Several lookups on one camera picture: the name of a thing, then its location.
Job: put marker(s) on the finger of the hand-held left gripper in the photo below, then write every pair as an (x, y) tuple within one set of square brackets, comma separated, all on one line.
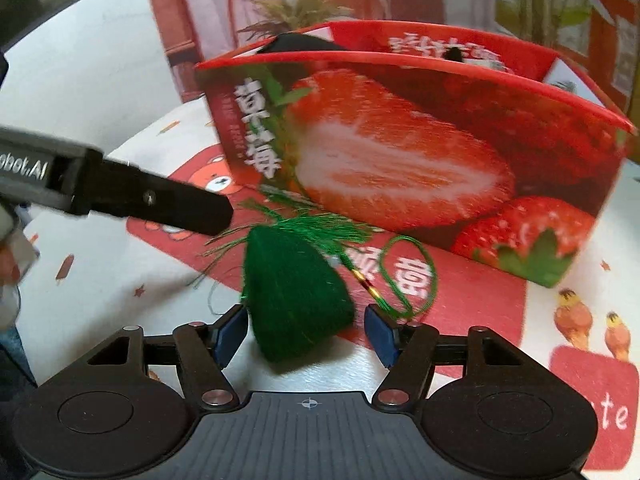
[(170, 202)]

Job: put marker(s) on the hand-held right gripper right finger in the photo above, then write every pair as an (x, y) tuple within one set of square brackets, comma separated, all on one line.
[(379, 335)]

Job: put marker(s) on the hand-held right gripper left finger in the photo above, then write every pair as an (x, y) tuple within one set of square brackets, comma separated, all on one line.
[(232, 335)]

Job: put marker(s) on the green triangular tasselled sachet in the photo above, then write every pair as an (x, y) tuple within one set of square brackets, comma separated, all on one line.
[(295, 290)]

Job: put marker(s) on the red strawberry print cardboard box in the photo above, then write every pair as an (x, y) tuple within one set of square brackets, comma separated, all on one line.
[(400, 160)]

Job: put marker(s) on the white marbled board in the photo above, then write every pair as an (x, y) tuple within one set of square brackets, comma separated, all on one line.
[(90, 70)]

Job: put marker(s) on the printed room scene wall tapestry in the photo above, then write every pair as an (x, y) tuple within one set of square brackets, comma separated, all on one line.
[(210, 10)]

